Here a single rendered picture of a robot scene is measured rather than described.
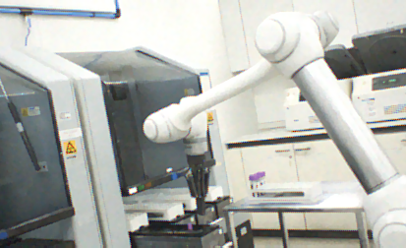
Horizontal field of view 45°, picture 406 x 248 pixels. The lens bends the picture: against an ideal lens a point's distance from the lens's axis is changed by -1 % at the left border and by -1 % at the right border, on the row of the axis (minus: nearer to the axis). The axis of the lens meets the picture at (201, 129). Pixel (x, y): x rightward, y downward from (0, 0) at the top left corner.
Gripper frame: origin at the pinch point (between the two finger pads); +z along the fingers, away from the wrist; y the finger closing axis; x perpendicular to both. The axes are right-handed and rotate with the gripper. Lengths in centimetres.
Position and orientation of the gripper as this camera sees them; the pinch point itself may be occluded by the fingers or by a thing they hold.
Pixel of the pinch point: (201, 206)
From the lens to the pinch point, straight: 191.2
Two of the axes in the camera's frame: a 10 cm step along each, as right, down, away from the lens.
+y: -6.6, 1.3, -7.4
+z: 0.9, 9.9, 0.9
